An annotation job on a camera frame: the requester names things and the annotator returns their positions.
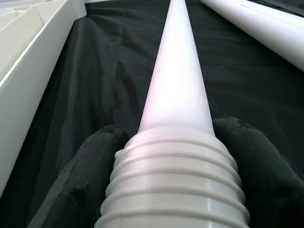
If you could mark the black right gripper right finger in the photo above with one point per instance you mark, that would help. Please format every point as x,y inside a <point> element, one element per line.
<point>268,180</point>

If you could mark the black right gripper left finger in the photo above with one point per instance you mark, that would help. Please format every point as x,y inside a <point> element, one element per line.
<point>76,185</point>

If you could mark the black tablecloth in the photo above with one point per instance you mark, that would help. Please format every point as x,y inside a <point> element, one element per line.
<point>107,71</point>

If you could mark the white plastic table top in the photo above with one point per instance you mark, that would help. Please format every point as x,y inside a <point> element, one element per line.
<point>28,59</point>

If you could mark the white plastic table leg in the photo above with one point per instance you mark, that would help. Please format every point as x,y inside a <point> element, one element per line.
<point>261,26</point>
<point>175,83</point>

